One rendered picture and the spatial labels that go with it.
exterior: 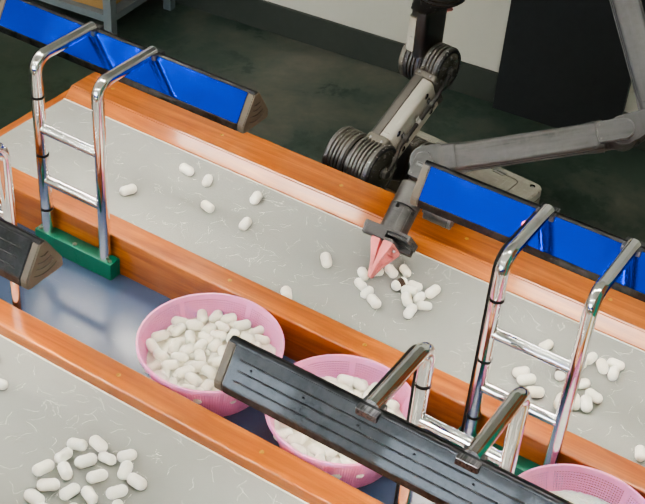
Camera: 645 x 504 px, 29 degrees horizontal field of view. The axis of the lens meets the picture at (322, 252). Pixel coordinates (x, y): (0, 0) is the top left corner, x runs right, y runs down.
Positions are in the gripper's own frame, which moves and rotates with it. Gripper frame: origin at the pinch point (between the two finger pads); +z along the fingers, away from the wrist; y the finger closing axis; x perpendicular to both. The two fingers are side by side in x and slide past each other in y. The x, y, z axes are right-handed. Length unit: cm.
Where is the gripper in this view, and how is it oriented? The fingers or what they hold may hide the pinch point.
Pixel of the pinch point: (371, 273)
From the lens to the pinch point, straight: 244.7
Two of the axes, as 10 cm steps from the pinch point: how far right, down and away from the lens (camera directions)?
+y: 8.5, 3.6, -3.9
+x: 2.8, 3.2, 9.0
